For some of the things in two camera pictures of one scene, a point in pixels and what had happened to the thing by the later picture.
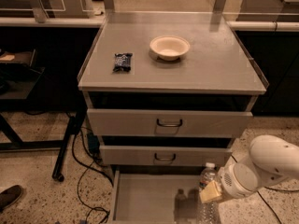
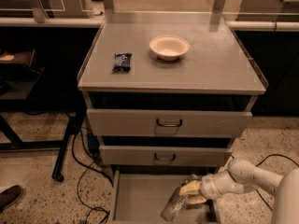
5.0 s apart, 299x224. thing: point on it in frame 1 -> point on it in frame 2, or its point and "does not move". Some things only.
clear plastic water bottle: (209, 212) -> (176, 202)
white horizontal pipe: (263, 25) does not move
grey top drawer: (168, 123) does not move
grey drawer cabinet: (167, 93) does not move
